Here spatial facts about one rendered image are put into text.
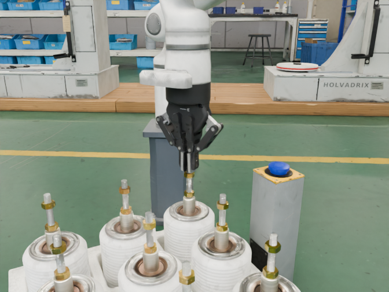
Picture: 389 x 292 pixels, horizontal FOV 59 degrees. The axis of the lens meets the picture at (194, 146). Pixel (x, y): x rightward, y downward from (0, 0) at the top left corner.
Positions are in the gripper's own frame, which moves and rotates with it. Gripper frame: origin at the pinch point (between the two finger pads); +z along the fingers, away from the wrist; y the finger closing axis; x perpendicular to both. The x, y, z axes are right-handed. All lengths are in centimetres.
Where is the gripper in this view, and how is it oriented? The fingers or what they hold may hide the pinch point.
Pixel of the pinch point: (189, 160)
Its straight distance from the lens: 61.6
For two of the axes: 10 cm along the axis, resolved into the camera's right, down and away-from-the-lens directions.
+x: -5.5, 2.8, -7.9
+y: -8.3, -1.8, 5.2
